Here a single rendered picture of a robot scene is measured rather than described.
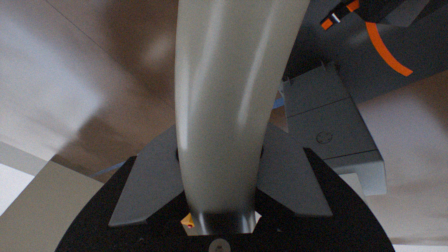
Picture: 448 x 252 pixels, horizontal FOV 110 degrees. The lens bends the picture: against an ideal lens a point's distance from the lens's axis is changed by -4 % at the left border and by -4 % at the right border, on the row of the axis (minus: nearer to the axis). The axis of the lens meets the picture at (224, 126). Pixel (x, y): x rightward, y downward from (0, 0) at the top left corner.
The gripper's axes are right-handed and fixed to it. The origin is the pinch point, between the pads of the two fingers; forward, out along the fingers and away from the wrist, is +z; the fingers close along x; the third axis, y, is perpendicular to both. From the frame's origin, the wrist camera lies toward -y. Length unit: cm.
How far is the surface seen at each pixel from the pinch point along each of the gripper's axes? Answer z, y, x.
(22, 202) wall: 224, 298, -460
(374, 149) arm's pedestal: 45, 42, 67
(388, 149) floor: 133, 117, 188
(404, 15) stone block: 43, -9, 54
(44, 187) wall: 263, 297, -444
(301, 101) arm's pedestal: 98, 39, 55
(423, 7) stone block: 37, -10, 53
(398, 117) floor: 120, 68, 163
